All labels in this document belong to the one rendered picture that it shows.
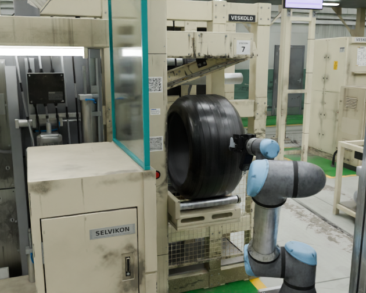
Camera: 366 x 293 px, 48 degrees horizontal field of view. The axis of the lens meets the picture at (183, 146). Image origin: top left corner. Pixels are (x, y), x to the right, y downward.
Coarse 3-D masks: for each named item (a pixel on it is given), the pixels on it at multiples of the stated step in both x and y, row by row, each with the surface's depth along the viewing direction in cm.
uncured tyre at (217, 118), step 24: (192, 96) 210; (216, 96) 213; (168, 120) 227; (192, 120) 197; (216, 120) 197; (240, 120) 204; (168, 144) 236; (192, 144) 195; (216, 144) 194; (168, 168) 232; (192, 168) 198; (216, 168) 196; (192, 192) 206; (216, 192) 208
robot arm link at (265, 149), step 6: (258, 138) 170; (252, 144) 170; (258, 144) 165; (264, 144) 161; (270, 144) 161; (276, 144) 162; (252, 150) 170; (258, 150) 165; (264, 150) 161; (270, 150) 161; (276, 150) 162; (258, 156) 165; (264, 156) 163; (270, 156) 161; (276, 156) 163
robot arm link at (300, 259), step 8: (288, 248) 150; (296, 248) 150; (304, 248) 151; (312, 248) 152; (288, 256) 149; (296, 256) 147; (304, 256) 147; (312, 256) 147; (288, 264) 148; (296, 264) 148; (304, 264) 147; (312, 264) 148; (288, 272) 149; (296, 272) 148; (304, 272) 148; (312, 272) 149; (288, 280) 151; (296, 280) 149; (304, 280) 148; (312, 280) 150
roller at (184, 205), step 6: (210, 198) 213; (216, 198) 214; (222, 198) 214; (228, 198) 215; (234, 198) 216; (180, 204) 206; (186, 204) 207; (192, 204) 208; (198, 204) 209; (204, 204) 211; (210, 204) 212; (216, 204) 213; (222, 204) 215
